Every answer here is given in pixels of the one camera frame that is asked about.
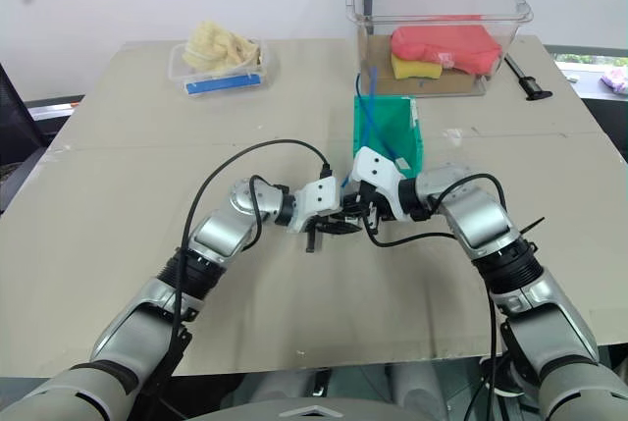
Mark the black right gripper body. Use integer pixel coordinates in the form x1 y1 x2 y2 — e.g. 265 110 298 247
348 183 396 223

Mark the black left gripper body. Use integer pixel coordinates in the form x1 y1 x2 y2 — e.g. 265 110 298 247
304 212 345 234

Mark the blue cable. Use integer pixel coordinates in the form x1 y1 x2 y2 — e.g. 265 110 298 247
341 66 412 189

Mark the green plastic bin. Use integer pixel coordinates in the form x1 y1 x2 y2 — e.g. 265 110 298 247
350 94 425 182

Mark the yellow sponge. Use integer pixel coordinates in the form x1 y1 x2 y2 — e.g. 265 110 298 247
391 54 445 81

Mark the grey robot torso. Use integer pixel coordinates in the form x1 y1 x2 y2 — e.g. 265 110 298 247
188 393 434 421

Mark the red cloth bundle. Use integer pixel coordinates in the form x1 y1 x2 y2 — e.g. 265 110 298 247
390 23 502 77

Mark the small clear plastic container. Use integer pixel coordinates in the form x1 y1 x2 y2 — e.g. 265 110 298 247
168 37 272 99

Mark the beige cardboard table cover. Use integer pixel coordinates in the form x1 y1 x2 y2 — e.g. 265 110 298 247
0 34 628 378

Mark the black hand tool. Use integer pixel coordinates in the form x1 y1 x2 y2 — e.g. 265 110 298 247
503 52 553 103

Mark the cream crumpled cloth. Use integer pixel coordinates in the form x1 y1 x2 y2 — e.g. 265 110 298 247
182 20 262 74

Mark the pink cloth item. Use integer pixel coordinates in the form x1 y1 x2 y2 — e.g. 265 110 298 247
600 66 628 94

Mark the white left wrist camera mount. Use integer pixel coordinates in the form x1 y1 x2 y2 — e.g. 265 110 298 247
287 180 343 235

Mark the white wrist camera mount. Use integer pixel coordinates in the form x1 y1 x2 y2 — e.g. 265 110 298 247
287 180 343 235
351 146 411 221

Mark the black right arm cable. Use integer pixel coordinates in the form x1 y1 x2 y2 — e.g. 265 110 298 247
365 173 509 417

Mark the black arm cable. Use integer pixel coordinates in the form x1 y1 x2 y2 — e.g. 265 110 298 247
166 138 336 378
365 173 509 417

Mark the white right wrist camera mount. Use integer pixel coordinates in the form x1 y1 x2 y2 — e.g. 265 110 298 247
351 146 411 221

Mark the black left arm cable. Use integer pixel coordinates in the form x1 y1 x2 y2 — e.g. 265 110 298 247
166 138 336 378

